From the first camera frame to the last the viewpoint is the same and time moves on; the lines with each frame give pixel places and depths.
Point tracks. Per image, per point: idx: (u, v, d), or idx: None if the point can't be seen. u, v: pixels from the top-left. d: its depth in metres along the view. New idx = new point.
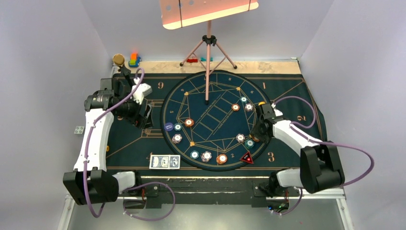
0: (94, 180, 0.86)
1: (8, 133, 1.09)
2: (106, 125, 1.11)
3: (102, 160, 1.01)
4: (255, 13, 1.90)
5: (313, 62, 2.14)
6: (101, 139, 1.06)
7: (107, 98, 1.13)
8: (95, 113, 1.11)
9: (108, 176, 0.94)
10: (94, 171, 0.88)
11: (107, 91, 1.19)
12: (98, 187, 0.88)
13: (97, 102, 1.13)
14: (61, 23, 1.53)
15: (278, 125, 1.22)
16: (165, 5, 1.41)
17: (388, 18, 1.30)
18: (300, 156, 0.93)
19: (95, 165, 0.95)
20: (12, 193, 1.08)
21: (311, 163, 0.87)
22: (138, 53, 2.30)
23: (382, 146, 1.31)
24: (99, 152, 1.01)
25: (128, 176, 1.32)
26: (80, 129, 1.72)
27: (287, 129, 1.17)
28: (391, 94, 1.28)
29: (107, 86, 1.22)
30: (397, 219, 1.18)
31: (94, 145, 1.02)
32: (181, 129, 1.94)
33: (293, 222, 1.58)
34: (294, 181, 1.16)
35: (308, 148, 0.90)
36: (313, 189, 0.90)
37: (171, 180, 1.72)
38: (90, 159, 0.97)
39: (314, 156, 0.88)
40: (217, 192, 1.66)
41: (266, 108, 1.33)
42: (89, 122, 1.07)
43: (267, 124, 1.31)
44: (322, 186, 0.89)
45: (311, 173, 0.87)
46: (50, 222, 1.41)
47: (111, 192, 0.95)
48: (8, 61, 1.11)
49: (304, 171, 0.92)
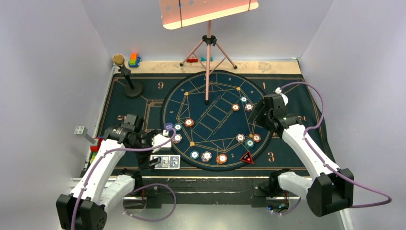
0: (82, 211, 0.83)
1: (8, 132, 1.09)
2: (115, 158, 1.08)
3: (99, 191, 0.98)
4: (255, 14, 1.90)
5: (313, 61, 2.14)
6: (106, 171, 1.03)
7: (125, 134, 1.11)
8: (109, 144, 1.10)
9: (98, 208, 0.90)
10: (84, 202, 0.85)
11: (128, 125, 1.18)
12: (84, 219, 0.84)
13: (115, 134, 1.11)
14: (61, 23, 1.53)
15: (291, 132, 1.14)
16: (165, 6, 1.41)
17: (388, 17, 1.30)
18: (314, 183, 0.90)
19: (89, 195, 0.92)
20: (11, 193, 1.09)
21: (325, 193, 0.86)
22: (138, 53, 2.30)
23: (382, 146, 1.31)
24: (99, 183, 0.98)
25: (126, 186, 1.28)
26: (80, 129, 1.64)
27: (301, 141, 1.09)
28: (390, 94, 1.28)
29: (129, 120, 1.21)
30: (397, 219, 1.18)
31: (96, 175, 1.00)
32: (181, 129, 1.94)
33: (293, 223, 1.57)
34: (297, 191, 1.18)
35: (324, 178, 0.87)
36: (319, 213, 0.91)
37: (171, 180, 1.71)
38: (87, 188, 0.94)
39: (329, 188, 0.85)
40: (217, 192, 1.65)
41: (277, 102, 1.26)
42: (101, 151, 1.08)
43: (276, 124, 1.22)
44: (329, 212, 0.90)
45: (322, 202, 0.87)
46: (50, 222, 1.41)
47: (96, 226, 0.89)
48: (8, 61, 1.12)
49: (314, 195, 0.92)
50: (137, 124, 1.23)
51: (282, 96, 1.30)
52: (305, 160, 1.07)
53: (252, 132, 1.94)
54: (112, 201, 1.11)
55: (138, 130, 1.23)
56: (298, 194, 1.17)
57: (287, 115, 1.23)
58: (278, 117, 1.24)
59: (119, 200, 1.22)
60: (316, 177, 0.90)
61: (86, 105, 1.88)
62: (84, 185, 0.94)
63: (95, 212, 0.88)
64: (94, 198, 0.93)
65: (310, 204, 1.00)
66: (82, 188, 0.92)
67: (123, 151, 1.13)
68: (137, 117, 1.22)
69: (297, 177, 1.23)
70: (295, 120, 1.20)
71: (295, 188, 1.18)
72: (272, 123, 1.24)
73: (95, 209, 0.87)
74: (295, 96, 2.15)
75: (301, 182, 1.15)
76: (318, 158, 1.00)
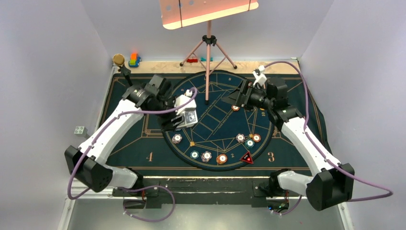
0: (86, 168, 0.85)
1: (10, 133, 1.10)
2: (129, 122, 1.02)
3: (107, 151, 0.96)
4: (255, 14, 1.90)
5: (313, 61, 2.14)
6: (116, 134, 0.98)
7: (144, 97, 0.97)
8: (128, 105, 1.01)
9: (102, 167, 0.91)
10: (89, 161, 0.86)
11: (152, 88, 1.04)
12: (88, 176, 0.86)
13: (136, 96, 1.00)
14: (61, 24, 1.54)
15: (290, 126, 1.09)
16: (165, 5, 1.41)
17: (388, 18, 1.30)
18: (315, 178, 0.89)
19: (94, 155, 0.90)
20: (12, 193, 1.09)
21: (326, 189, 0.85)
22: (137, 53, 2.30)
23: (381, 146, 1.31)
24: (107, 143, 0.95)
25: (128, 177, 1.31)
26: (80, 129, 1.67)
27: (301, 135, 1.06)
28: (390, 94, 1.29)
29: (156, 82, 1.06)
30: (397, 219, 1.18)
31: (107, 135, 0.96)
32: (181, 129, 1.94)
33: (293, 222, 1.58)
34: (297, 188, 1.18)
35: (326, 174, 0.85)
36: (319, 207, 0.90)
37: (171, 180, 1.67)
38: (95, 145, 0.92)
39: (331, 183, 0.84)
40: (216, 192, 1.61)
41: (281, 93, 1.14)
42: (118, 110, 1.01)
43: (275, 117, 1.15)
44: (329, 203, 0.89)
45: (322, 197, 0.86)
46: (49, 223, 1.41)
47: (99, 185, 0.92)
48: (9, 62, 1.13)
49: (313, 190, 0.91)
50: (163, 88, 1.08)
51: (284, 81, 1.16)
52: (304, 155, 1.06)
53: (252, 132, 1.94)
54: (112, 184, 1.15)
55: (162, 94, 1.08)
56: (299, 191, 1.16)
57: (287, 108, 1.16)
58: (277, 109, 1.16)
59: (117, 187, 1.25)
60: (316, 174, 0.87)
61: (86, 104, 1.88)
62: (92, 143, 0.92)
63: (100, 171, 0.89)
64: (100, 157, 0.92)
65: (309, 199, 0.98)
66: (89, 145, 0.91)
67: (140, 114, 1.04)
68: (163, 81, 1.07)
69: (296, 175, 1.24)
70: (295, 112, 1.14)
71: (292, 183, 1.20)
72: (271, 115, 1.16)
73: (97, 169, 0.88)
74: (295, 96, 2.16)
75: (301, 178, 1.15)
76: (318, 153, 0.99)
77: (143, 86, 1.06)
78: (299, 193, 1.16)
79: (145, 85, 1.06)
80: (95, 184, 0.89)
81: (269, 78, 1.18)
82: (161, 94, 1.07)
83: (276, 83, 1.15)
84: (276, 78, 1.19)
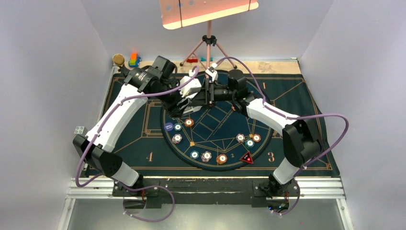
0: (94, 155, 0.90)
1: (9, 133, 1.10)
2: (132, 108, 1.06)
3: (114, 138, 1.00)
4: (255, 14, 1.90)
5: (313, 61, 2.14)
6: (120, 121, 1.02)
7: (146, 80, 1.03)
8: (130, 91, 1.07)
9: (112, 155, 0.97)
10: (96, 149, 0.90)
11: (155, 71, 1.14)
12: (97, 163, 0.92)
13: (138, 80, 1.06)
14: (61, 23, 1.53)
15: (253, 106, 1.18)
16: (165, 5, 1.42)
17: (389, 18, 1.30)
18: (283, 135, 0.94)
19: (101, 143, 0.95)
20: (13, 193, 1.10)
21: (295, 141, 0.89)
22: (138, 53, 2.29)
23: (381, 146, 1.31)
24: (112, 131, 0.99)
25: (131, 171, 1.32)
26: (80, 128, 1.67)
27: (263, 109, 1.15)
28: (390, 94, 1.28)
29: (159, 64, 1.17)
30: (397, 219, 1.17)
31: (112, 122, 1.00)
32: (181, 129, 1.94)
33: (293, 222, 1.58)
34: (286, 168, 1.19)
35: (289, 127, 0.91)
36: (299, 162, 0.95)
37: (171, 180, 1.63)
38: (101, 134, 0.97)
39: (296, 133, 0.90)
40: (217, 192, 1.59)
41: (242, 85, 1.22)
42: (121, 97, 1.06)
43: (239, 107, 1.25)
44: (306, 157, 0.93)
45: (295, 149, 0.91)
46: (50, 223, 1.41)
47: (109, 169, 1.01)
48: (9, 62, 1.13)
49: (287, 148, 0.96)
50: (166, 70, 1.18)
51: (241, 72, 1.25)
52: (270, 124, 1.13)
53: (252, 132, 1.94)
54: (118, 174, 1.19)
55: (165, 76, 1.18)
56: (290, 171, 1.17)
57: (248, 95, 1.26)
58: (239, 98, 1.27)
59: (122, 178, 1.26)
60: (281, 129, 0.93)
61: (86, 104, 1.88)
62: (98, 132, 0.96)
63: (108, 158, 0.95)
64: (107, 144, 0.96)
65: (290, 161, 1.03)
66: (95, 134, 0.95)
67: (143, 98, 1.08)
68: (166, 63, 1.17)
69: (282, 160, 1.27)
70: (253, 96, 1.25)
71: (284, 166, 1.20)
72: (235, 105, 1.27)
73: (107, 156, 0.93)
74: (295, 96, 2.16)
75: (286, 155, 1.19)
76: (280, 116, 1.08)
77: (148, 69, 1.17)
78: (290, 171, 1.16)
79: (149, 67, 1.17)
80: (105, 168, 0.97)
81: (229, 72, 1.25)
82: (164, 77, 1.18)
83: (235, 75, 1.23)
84: (234, 71, 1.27)
